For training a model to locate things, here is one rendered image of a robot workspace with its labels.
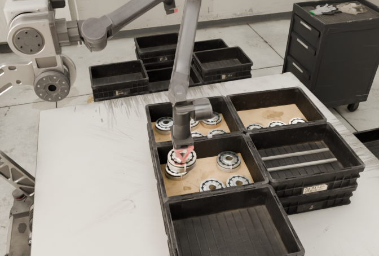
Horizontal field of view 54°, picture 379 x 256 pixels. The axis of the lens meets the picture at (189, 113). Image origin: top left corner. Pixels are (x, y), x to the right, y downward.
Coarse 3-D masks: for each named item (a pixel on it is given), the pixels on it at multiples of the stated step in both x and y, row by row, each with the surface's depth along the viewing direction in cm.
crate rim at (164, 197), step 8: (216, 136) 159; (224, 136) 159; (232, 136) 159; (160, 144) 155; (168, 144) 155; (248, 144) 157; (256, 160) 147; (160, 168) 144; (160, 176) 140; (264, 176) 140; (160, 184) 137; (248, 184) 137; (256, 184) 137; (200, 192) 134; (208, 192) 134
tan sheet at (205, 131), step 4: (224, 120) 184; (152, 124) 182; (200, 124) 182; (224, 124) 182; (200, 128) 179; (204, 128) 179; (216, 128) 179; (220, 128) 179; (224, 128) 179; (156, 132) 177; (200, 132) 177; (204, 132) 177; (208, 132) 177; (228, 132) 177; (156, 136) 174; (160, 136) 174; (164, 136) 174; (168, 136) 174; (156, 140) 172; (160, 140) 172; (164, 140) 172; (168, 140) 172
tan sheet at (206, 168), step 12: (216, 156) 163; (240, 156) 163; (204, 168) 158; (216, 168) 158; (240, 168) 158; (168, 180) 152; (180, 180) 152; (192, 180) 152; (252, 180) 152; (168, 192) 147; (180, 192) 147; (192, 192) 147
